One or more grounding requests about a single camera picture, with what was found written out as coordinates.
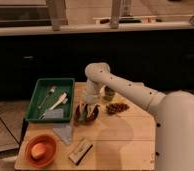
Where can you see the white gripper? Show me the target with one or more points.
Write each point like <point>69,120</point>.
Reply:
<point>90,99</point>

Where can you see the green pepper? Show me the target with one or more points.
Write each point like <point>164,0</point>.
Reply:
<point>83,114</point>

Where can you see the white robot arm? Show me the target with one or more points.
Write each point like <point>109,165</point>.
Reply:
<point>173,114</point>

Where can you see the purple bowl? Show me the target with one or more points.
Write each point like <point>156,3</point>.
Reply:
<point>91,117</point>

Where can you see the orange bowl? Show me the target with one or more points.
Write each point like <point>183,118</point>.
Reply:
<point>48,157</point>

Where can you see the dark green cup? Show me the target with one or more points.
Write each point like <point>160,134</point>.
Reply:
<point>109,93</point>

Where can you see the bunch of brown grapes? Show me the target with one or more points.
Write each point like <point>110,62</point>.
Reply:
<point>114,108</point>

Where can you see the white spatula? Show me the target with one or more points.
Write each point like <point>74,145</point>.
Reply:
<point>61,100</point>

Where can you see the metal fork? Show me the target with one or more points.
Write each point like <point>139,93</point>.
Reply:
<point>50,92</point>

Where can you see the green plastic tray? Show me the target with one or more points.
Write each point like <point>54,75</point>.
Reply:
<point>41,89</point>

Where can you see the grey sponge in tray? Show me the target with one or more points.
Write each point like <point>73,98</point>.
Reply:
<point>56,113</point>

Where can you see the grey folded cloth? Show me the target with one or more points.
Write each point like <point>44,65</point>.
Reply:
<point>64,132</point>

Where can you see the wooden block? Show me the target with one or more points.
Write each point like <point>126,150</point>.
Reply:
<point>80,151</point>

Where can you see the orange fruit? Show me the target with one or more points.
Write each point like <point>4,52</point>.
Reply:
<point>38,151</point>

